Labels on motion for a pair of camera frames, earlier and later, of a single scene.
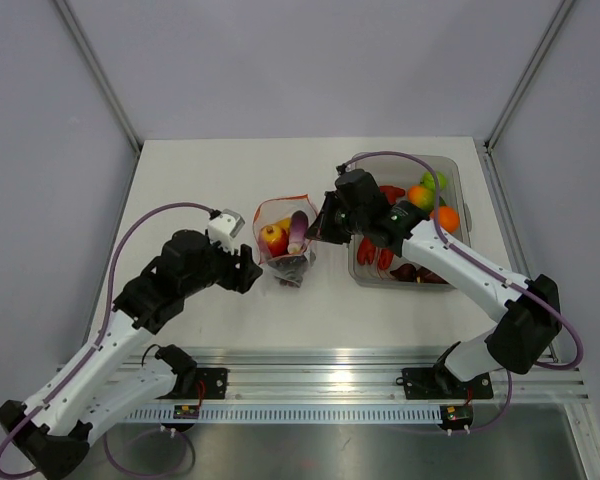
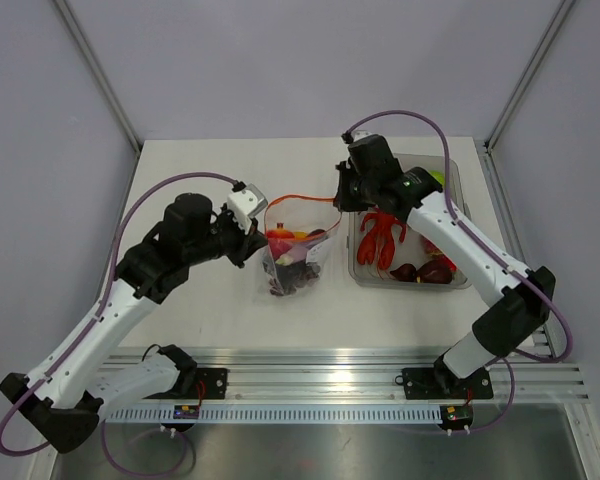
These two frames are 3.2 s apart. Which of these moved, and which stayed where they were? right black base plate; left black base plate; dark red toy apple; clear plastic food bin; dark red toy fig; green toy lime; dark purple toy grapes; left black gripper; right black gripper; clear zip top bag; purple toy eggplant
Moved: dark purple toy grapes; purple toy eggplant; clear zip top bag; right black gripper; left black gripper
Stayed: left black base plate; clear plastic food bin; green toy lime; dark red toy apple; right black base plate; dark red toy fig
